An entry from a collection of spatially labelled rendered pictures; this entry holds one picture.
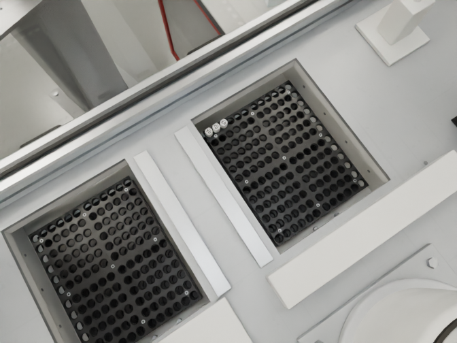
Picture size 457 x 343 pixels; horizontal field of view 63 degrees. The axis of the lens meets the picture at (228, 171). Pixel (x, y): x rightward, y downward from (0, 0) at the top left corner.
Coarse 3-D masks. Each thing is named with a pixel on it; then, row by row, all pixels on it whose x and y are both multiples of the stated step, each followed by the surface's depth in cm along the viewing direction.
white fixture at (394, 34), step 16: (400, 0) 53; (416, 0) 52; (432, 0) 53; (384, 16) 57; (400, 16) 54; (416, 16) 54; (368, 32) 60; (384, 32) 59; (400, 32) 56; (416, 32) 60; (384, 48) 60; (400, 48) 60; (416, 48) 60
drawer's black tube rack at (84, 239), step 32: (128, 192) 59; (96, 224) 58; (128, 224) 60; (64, 256) 56; (96, 256) 56; (128, 256) 56; (160, 256) 59; (64, 288) 58; (96, 288) 58; (128, 288) 55; (160, 288) 55; (192, 288) 55; (96, 320) 54; (128, 320) 54; (160, 320) 56
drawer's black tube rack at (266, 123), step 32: (288, 96) 63; (256, 128) 65; (288, 128) 62; (224, 160) 63; (256, 160) 60; (288, 160) 60; (320, 160) 60; (256, 192) 59; (288, 192) 62; (320, 192) 59; (352, 192) 59; (288, 224) 57
